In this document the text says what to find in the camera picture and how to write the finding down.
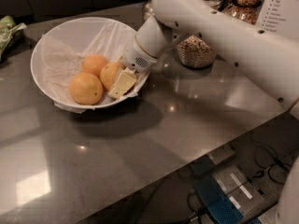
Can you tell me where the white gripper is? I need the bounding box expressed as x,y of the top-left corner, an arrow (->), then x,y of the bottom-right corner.
108,40 -> 157,99

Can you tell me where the orange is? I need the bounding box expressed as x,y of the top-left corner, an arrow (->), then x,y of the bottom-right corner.
68,73 -> 104,105
81,54 -> 109,77
100,62 -> 124,91

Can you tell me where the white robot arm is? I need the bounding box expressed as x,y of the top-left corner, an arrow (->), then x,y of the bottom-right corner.
121,0 -> 299,119

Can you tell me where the white round bowl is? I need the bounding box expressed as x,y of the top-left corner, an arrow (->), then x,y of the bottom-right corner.
30,17 -> 150,110

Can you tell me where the white paper bowl liner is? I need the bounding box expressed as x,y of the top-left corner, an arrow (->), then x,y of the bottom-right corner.
40,21 -> 148,114

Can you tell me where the left glass cereal jar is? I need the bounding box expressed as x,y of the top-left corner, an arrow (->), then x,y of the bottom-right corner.
142,0 -> 153,21

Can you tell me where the glass cereal jar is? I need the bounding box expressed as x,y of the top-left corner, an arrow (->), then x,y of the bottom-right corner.
142,0 -> 153,21
221,0 -> 262,24
177,0 -> 221,69

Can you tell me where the middle glass cereal jar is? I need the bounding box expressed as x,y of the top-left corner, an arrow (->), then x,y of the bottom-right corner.
177,0 -> 221,69

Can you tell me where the green snack packet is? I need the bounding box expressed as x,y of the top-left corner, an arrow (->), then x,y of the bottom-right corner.
0,16 -> 27,61

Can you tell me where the right glass cereal jar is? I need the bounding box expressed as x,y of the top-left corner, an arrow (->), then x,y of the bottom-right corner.
221,0 -> 262,24

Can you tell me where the blue equipment box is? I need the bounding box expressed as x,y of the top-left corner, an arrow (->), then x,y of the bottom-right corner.
194,175 -> 243,224

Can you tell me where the allergen information card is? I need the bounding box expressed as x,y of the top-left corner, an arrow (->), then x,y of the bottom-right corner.
257,0 -> 299,41

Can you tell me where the black floor cable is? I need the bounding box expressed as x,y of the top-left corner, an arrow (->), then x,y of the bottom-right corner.
250,131 -> 295,185

